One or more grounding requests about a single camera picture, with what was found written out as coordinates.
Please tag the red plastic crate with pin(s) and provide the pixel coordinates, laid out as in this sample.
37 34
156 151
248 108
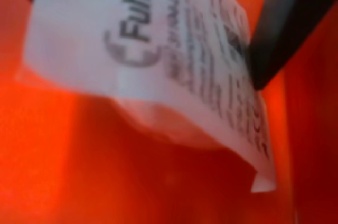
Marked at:
79 168

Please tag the white Fuhrmann bandage pack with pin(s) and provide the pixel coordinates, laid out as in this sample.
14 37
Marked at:
105 36

